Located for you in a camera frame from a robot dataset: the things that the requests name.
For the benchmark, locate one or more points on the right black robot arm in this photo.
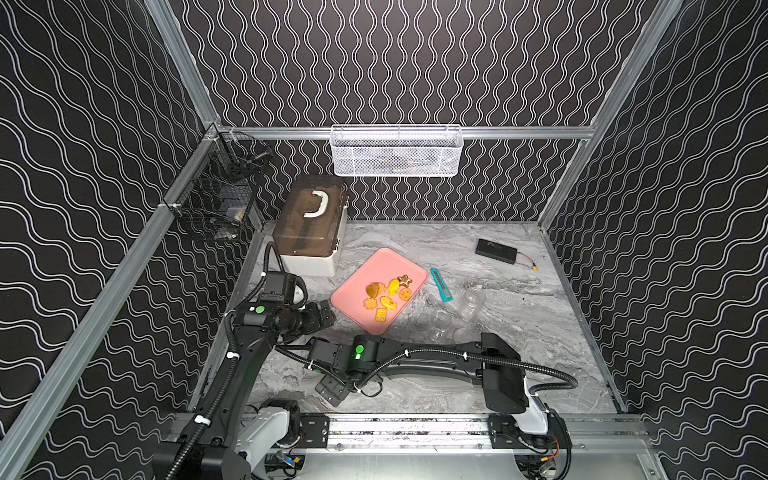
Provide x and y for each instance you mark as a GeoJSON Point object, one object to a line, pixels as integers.
{"type": "Point", "coordinates": [510, 387]}

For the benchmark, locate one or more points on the black battery pack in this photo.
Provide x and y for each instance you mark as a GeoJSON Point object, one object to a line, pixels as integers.
{"type": "Point", "coordinates": [496, 251]}

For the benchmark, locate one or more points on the orange fish cookie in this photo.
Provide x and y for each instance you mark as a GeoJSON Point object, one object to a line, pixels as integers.
{"type": "Point", "coordinates": [388, 303]}

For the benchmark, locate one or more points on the clear jar brown cookies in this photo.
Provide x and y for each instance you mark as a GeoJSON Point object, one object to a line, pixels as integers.
{"type": "Point", "coordinates": [440, 327]}

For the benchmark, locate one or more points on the black wire basket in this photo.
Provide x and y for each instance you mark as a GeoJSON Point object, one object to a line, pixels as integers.
{"type": "Point", "coordinates": [219, 205]}

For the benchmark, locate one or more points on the white wire basket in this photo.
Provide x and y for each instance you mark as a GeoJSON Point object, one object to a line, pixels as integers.
{"type": "Point", "coordinates": [396, 150]}

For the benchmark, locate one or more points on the clear jar with cookies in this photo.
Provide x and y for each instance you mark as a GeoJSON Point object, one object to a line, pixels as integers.
{"type": "Point", "coordinates": [472, 303]}

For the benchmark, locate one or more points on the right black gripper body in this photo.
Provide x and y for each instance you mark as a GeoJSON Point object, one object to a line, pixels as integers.
{"type": "Point", "coordinates": [334, 389]}

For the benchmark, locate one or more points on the teal utility knife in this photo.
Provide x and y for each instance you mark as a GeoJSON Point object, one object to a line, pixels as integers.
{"type": "Point", "coordinates": [443, 289]}

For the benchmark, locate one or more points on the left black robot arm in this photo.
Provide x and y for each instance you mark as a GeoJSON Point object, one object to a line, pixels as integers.
{"type": "Point", "coordinates": [274, 314]}

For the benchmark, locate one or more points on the yellow square waffle cookie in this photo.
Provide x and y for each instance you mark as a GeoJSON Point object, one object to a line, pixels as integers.
{"type": "Point", "coordinates": [381, 315]}

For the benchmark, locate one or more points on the brown lid storage box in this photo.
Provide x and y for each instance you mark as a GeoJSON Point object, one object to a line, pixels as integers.
{"type": "Point", "coordinates": [311, 225]}

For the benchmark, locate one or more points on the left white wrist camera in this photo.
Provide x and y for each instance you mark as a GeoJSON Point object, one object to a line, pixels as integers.
{"type": "Point", "coordinates": [298, 295]}

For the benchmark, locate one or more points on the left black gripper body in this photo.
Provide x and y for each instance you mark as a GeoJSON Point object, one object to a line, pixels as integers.
{"type": "Point", "coordinates": [321, 315]}

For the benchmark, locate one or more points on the pink plastic tray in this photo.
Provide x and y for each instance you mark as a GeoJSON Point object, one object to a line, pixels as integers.
{"type": "Point", "coordinates": [383, 266]}

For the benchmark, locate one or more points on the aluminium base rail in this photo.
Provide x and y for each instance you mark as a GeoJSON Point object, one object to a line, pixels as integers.
{"type": "Point", "coordinates": [447, 433]}

